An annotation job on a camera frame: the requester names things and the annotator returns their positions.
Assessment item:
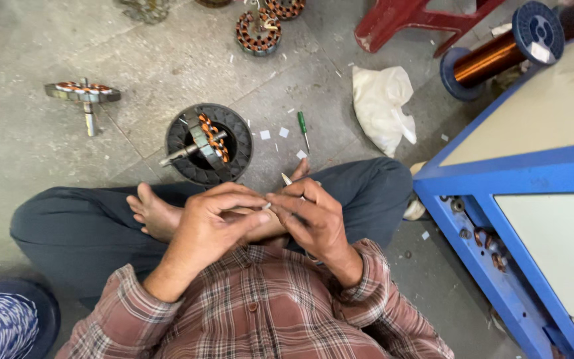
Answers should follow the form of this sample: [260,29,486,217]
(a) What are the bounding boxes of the scrap copper wire coils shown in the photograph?
[473,226,508,273]

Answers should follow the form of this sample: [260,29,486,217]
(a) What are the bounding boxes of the black plastic spool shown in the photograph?
[164,103,255,188]

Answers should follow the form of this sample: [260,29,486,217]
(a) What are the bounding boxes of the wound motor stator with shaft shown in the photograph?
[158,113,231,171]
[235,0,283,57]
[44,77,122,138]

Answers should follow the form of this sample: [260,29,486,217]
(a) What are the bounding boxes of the person's right hand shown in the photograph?
[265,177,351,263]

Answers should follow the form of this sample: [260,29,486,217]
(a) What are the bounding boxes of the blue framed work table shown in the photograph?
[413,24,574,359]

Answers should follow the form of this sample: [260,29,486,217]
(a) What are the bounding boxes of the person's grey trousers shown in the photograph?
[9,157,414,310]

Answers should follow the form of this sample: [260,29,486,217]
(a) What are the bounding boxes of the person's left hand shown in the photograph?
[176,182,272,268]

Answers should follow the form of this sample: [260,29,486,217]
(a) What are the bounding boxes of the blue spool of patterned thread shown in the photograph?
[0,279,61,359]

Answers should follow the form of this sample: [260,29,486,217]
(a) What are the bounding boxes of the person's bare foot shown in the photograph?
[126,182,188,244]

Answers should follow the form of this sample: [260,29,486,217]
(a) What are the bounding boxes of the heap of grey debris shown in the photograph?
[117,0,172,25]

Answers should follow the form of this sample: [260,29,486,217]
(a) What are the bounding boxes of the blue spool of copper wire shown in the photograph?
[439,0,566,102]

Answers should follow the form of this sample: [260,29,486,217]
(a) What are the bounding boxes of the white sandal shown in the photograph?
[403,196,427,221]

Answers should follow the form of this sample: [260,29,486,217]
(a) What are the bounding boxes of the white plastic bag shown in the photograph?
[351,65,418,158]

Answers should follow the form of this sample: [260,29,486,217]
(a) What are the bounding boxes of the person's plaid shirt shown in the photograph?
[55,238,455,359]

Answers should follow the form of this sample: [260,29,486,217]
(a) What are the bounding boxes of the red plastic stool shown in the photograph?
[354,0,507,59]

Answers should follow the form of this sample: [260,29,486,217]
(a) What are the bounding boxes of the green handled screwdriver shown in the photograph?
[296,111,312,153]

